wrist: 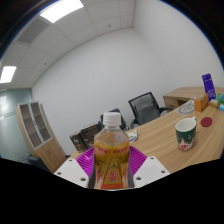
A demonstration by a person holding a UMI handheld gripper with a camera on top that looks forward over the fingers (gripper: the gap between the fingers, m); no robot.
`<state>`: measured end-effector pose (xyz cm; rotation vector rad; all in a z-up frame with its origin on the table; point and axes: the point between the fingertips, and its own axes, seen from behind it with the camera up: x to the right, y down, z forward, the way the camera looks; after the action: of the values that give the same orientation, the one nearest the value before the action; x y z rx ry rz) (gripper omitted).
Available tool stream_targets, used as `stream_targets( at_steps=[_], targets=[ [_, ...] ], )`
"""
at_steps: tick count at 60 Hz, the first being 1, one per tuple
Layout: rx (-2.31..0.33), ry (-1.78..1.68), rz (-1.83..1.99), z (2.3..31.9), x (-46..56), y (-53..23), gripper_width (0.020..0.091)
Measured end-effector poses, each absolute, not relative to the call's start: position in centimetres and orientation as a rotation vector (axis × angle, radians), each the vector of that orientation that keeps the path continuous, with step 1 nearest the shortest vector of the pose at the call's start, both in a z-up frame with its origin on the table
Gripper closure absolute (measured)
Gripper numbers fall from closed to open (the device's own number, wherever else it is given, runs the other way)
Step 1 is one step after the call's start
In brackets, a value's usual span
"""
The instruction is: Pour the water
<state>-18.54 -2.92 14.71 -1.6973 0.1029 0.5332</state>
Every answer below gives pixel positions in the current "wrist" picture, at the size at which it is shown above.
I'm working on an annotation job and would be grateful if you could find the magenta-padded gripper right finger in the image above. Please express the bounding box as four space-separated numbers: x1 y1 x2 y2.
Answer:
128 145 171 189

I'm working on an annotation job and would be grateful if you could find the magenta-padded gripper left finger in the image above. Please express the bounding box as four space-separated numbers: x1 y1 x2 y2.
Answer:
54 146 98 189

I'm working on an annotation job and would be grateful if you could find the orange-labelled drink bottle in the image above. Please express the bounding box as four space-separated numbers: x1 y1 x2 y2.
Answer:
93 112 131 190

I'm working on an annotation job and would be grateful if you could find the dark brown carton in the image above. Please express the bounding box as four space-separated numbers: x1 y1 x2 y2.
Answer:
69 131 88 153
80 123 103 148

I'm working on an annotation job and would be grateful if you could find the white and green leaflet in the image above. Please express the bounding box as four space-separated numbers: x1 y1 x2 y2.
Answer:
125 129 139 144

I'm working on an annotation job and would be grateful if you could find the wooden glass-door shelf cabinet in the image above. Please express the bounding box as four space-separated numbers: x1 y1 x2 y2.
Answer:
16 101 67 173

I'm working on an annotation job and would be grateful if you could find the green and white mug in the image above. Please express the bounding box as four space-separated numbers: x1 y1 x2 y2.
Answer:
174 116 198 152

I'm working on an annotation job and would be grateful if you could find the black mesh office chair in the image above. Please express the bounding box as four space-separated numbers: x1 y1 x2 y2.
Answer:
128 91 174 129

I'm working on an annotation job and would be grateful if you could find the wooden side desk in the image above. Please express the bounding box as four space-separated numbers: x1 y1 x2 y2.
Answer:
162 86 224 111

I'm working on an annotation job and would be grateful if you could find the small tan box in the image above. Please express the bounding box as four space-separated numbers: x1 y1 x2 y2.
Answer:
208 98 221 109

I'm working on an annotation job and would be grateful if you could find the purple standing pouch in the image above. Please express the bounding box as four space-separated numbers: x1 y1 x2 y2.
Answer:
201 73 217 102

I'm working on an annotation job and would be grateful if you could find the square ceiling light panel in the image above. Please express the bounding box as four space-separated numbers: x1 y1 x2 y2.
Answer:
0 65 17 84
39 0 85 24

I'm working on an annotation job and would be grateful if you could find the ceiling air vent grille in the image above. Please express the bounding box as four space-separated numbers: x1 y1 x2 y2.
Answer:
17 17 49 44

